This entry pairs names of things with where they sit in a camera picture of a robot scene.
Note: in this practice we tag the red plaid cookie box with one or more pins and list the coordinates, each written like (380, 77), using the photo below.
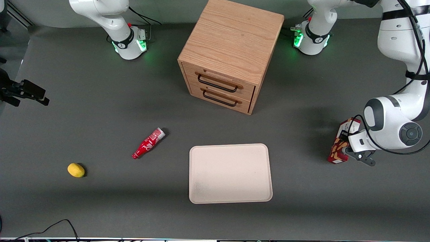
(336, 153)

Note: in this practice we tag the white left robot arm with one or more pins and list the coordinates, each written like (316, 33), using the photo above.
(393, 117)

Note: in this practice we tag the cream plastic tray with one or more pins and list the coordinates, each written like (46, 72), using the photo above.
(228, 173)

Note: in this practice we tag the wooden drawer cabinet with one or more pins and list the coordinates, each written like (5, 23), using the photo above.
(231, 40)

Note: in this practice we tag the red soda bottle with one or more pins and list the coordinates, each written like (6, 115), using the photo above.
(147, 144)

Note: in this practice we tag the yellow lemon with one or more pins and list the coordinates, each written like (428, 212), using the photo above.
(76, 170)

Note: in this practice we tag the black device on stand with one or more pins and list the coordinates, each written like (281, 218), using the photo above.
(30, 89)

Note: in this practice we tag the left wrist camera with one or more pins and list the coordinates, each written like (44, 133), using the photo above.
(362, 158)

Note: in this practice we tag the black metal rail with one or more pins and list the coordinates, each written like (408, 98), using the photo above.
(20, 16)

